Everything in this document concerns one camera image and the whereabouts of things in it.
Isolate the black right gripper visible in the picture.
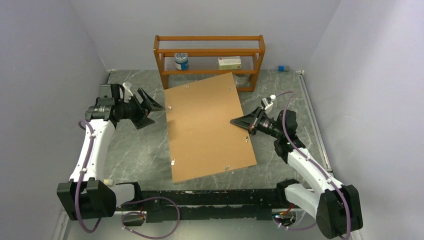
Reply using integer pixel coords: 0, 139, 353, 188
230, 106, 283, 140

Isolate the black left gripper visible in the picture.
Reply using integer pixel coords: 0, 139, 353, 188
116, 88, 165, 130

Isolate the brown backing board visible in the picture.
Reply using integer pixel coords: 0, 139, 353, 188
164, 73, 257, 183

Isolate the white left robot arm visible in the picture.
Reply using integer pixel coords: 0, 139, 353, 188
56, 83, 164, 221

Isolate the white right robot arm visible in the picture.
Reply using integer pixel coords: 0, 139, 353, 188
230, 107, 364, 239

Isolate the silver tape roll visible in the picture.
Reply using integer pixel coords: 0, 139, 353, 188
233, 73, 250, 86

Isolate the blue white jar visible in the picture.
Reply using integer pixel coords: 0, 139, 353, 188
174, 53, 189, 71

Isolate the white green box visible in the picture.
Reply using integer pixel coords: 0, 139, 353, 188
217, 56, 242, 71

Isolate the yellow glue stick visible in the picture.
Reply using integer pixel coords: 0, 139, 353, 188
103, 179, 114, 186

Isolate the orange wooden shelf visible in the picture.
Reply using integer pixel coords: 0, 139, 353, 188
153, 35, 266, 92

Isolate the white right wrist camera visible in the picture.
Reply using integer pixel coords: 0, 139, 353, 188
261, 94, 277, 114

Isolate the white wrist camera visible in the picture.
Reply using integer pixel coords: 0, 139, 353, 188
122, 81, 134, 103
261, 94, 277, 114

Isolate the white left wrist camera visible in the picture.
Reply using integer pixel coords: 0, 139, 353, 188
122, 81, 134, 103

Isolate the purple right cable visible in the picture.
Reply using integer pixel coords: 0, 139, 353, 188
273, 91, 352, 240

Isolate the purple cable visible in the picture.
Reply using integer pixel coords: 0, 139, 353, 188
273, 91, 352, 240
74, 119, 181, 240

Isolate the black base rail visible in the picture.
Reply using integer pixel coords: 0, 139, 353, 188
109, 188, 311, 223

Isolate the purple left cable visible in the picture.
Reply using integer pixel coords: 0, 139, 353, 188
74, 119, 181, 240

